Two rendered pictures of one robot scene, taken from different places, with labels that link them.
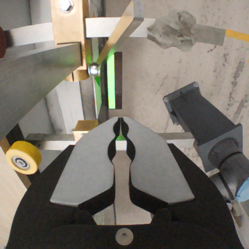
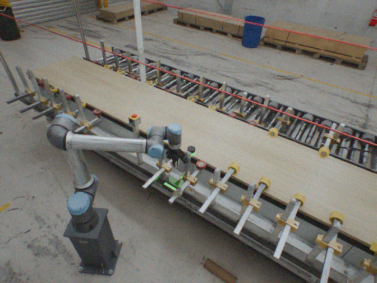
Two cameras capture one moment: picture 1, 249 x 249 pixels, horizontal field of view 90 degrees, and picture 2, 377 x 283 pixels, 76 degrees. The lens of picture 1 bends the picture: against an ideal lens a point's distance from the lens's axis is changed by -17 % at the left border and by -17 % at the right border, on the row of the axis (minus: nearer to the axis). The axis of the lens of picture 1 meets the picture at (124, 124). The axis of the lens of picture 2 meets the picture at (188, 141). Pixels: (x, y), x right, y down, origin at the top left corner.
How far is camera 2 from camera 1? 1.68 m
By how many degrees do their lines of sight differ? 42
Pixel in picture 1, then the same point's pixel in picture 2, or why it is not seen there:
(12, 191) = not seen: hidden behind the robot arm
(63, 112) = (173, 173)
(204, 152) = (99, 210)
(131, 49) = (168, 241)
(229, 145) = (95, 220)
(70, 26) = (190, 178)
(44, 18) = (204, 188)
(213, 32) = (173, 199)
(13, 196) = not seen: hidden behind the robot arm
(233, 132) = (96, 231)
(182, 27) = (178, 192)
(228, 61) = not seen: outside the picture
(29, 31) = (196, 173)
